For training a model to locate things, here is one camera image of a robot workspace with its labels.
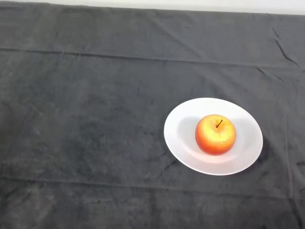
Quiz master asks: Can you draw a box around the red yellow apple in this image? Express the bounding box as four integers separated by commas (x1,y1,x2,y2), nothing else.
194,114,237,156

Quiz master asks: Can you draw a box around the white round plate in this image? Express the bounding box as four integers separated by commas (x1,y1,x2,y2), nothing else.
163,97,264,176

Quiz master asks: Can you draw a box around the black cloth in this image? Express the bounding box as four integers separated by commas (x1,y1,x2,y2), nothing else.
0,1,305,229

